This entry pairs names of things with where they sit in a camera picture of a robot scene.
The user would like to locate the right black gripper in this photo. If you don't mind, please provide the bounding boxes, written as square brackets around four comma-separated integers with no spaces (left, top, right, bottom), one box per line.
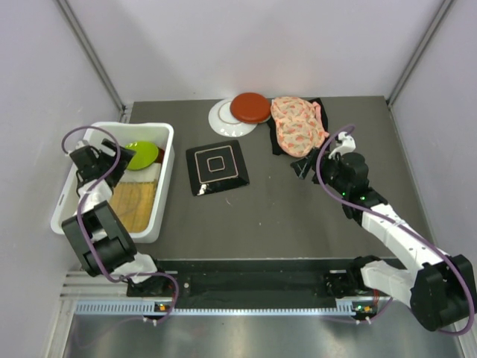
[291,148,350,196]

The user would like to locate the green plate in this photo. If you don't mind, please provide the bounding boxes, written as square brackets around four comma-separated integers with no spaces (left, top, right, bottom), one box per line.
[125,141,159,171]

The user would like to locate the white square plate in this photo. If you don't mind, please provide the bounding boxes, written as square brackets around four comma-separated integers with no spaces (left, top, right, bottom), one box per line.
[120,163,162,183]

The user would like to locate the red round plate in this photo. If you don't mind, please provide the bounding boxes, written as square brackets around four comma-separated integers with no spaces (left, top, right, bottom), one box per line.
[154,147,165,164]

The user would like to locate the yellow woven square plate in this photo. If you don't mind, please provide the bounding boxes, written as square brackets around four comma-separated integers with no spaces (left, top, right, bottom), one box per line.
[109,180,157,233]

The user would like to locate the black square plate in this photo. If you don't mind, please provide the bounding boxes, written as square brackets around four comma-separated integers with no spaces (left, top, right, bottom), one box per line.
[186,139,250,197]

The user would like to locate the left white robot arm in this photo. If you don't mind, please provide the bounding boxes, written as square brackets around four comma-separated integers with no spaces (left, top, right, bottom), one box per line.
[61,139,169,296]

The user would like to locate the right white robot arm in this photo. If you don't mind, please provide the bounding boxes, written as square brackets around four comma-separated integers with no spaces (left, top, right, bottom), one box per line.
[291,153,476,331]

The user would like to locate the white plastic bin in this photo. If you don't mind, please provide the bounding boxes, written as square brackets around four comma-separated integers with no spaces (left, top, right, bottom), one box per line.
[50,120,175,244]

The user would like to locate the floral pink cloth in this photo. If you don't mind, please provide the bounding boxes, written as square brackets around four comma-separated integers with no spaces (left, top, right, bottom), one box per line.
[270,95,330,158]

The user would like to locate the black cloth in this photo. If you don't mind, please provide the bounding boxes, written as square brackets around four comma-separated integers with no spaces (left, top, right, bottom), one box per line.
[268,98,332,157]

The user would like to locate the red plate at back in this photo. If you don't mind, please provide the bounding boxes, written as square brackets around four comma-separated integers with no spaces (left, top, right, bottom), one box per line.
[230,92,271,124]

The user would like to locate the white round rimmed plate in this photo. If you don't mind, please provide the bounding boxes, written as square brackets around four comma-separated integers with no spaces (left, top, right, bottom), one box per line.
[208,98,257,138]

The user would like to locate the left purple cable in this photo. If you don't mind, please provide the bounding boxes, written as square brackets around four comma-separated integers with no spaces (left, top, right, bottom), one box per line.
[62,125,180,324]

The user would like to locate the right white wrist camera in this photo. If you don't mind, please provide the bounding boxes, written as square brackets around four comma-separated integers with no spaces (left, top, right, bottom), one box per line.
[329,131,356,159]

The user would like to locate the grey cable duct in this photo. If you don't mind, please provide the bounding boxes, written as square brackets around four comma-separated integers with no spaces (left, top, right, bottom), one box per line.
[74,296,385,317]

